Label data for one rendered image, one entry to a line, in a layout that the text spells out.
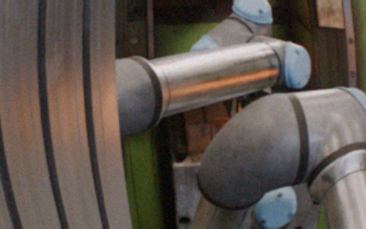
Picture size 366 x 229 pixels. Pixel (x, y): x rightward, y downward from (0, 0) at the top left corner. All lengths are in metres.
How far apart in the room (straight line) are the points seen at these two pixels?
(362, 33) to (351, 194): 1.05
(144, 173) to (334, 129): 1.04
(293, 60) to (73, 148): 0.81
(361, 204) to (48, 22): 0.56
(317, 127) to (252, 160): 0.09
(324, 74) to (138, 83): 0.95
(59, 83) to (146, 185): 1.51
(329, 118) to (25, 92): 0.59
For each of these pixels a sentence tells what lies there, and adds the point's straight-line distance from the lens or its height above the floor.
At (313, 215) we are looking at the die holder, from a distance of 1.69.
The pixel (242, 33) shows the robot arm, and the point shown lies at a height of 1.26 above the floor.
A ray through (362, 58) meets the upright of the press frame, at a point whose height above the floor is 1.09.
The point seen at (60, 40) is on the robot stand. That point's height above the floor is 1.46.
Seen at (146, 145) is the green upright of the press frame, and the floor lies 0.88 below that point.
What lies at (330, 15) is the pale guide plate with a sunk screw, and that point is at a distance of 1.71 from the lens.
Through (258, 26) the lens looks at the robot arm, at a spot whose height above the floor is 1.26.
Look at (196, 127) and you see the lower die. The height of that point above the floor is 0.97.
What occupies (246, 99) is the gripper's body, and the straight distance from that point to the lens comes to 1.36.
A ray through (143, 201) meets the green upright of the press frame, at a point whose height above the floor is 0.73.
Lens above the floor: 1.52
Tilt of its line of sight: 19 degrees down
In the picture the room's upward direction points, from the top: 3 degrees counter-clockwise
